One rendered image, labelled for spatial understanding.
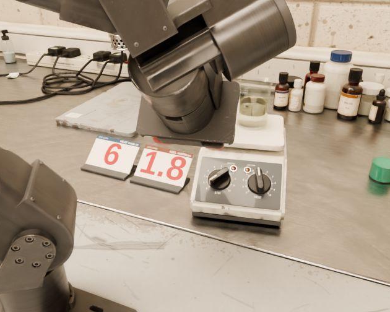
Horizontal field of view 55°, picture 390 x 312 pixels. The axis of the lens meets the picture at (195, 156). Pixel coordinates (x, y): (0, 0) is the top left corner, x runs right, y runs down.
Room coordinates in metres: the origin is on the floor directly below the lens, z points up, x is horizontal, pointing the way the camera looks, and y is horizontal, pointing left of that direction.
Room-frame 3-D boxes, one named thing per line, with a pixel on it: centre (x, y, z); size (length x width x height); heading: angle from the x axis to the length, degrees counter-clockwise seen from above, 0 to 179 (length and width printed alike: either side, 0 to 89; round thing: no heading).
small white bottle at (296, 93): (0.83, -0.24, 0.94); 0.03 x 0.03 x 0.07
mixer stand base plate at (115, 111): (0.86, 0.16, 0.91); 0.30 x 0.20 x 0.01; 158
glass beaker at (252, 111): (0.55, -0.09, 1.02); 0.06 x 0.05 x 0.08; 124
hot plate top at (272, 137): (0.54, -0.08, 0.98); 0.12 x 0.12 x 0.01; 79
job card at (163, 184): (0.53, 0.05, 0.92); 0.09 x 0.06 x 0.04; 67
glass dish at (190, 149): (0.59, 0.03, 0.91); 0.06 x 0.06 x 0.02
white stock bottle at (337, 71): (0.87, -0.34, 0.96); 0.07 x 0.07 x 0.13
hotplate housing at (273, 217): (0.52, -0.08, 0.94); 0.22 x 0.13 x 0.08; 169
